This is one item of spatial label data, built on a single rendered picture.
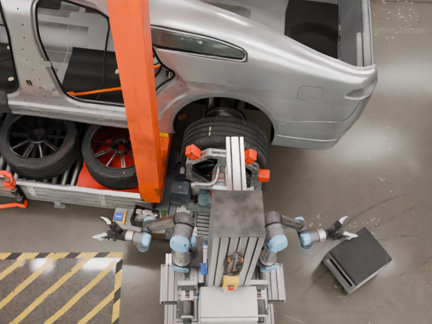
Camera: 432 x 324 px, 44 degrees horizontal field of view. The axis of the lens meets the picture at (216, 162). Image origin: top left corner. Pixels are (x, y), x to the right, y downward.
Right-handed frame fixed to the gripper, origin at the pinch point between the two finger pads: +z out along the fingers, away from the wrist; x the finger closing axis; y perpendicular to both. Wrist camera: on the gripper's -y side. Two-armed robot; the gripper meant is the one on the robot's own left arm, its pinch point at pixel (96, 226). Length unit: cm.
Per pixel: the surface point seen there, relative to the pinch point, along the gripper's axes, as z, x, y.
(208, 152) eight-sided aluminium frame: -55, 78, 1
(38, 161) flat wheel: 86, 79, 63
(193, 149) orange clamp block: -44, 78, 1
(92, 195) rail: 38, 69, 80
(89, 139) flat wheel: 53, 110, 59
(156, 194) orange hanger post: -20, 64, 48
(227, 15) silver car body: -51, 126, -83
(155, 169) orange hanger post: -22, 58, 8
